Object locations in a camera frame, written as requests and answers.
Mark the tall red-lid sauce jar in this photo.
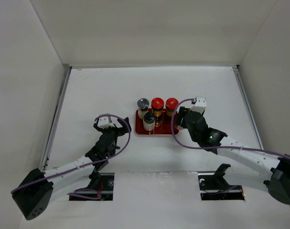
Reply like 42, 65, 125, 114
166, 97, 179, 118

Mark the short red-lid chili jar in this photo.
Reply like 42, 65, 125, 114
151, 97, 164, 127

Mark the glass salt grinder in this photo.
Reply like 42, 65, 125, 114
137, 98, 149, 119

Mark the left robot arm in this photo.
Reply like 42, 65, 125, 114
11, 114, 132, 220

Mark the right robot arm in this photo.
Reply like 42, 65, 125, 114
176, 106, 290, 205

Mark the red lacquer tray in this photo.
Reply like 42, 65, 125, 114
135, 108, 172, 135

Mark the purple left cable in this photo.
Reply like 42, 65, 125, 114
10, 114, 132, 200

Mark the purple cable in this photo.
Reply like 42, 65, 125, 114
170, 97, 290, 165
10, 114, 132, 200

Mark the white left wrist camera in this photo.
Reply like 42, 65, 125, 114
94, 114, 114, 129

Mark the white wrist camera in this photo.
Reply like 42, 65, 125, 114
190, 96, 207, 115
94, 114, 114, 129

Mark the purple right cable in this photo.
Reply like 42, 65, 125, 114
170, 97, 290, 165

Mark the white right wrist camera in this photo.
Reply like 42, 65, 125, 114
190, 96, 207, 115

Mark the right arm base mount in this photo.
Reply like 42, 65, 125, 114
197, 164, 245, 201

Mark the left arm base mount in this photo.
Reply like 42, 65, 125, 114
69, 172, 115, 201

